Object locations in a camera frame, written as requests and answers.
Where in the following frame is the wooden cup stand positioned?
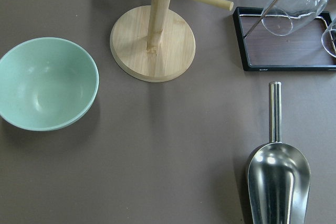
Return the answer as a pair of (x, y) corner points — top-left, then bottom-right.
(110, 0), (234, 82)

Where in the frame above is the wine glass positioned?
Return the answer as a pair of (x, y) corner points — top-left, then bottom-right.
(321, 19), (336, 58)
(262, 0), (328, 36)

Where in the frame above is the green ceramic bowl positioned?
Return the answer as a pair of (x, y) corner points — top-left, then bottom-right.
(1, 37), (99, 131)

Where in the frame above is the wine glass lower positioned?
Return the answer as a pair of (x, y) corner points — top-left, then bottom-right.
(321, 19), (336, 58)

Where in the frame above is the wine glass upper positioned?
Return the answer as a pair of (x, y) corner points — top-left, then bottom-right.
(262, 0), (328, 36)

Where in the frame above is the steel ice scoop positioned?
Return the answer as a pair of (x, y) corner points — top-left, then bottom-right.
(246, 81), (311, 223)

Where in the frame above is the black wood glass tray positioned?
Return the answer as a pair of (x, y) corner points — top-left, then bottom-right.
(233, 7), (335, 72)

